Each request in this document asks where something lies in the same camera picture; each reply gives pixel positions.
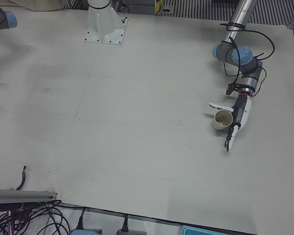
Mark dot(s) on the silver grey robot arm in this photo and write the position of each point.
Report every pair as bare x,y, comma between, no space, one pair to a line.
0,19
240,17

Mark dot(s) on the aluminium frame rail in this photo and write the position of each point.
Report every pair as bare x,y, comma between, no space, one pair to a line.
76,3

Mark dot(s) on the beige paper cup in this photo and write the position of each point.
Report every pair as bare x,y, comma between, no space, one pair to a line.
221,120

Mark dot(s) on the beige cloth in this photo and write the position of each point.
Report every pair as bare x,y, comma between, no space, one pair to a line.
36,5

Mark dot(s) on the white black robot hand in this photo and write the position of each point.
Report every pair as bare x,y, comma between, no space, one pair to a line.
243,110

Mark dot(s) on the black slatted grille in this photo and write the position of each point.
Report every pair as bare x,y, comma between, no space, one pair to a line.
198,9

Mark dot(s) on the aluminium extrusion post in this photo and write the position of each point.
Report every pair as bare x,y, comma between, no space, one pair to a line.
22,195

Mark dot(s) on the yellow black striped marker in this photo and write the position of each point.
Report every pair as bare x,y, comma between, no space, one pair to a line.
158,5

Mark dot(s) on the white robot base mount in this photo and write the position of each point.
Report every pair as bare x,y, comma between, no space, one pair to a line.
98,24

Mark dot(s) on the light blue plastic bin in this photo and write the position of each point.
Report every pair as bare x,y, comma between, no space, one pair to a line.
218,230

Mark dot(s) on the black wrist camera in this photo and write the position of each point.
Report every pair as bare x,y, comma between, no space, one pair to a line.
229,89

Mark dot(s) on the metal tripod rod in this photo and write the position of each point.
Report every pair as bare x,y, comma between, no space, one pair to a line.
10,225

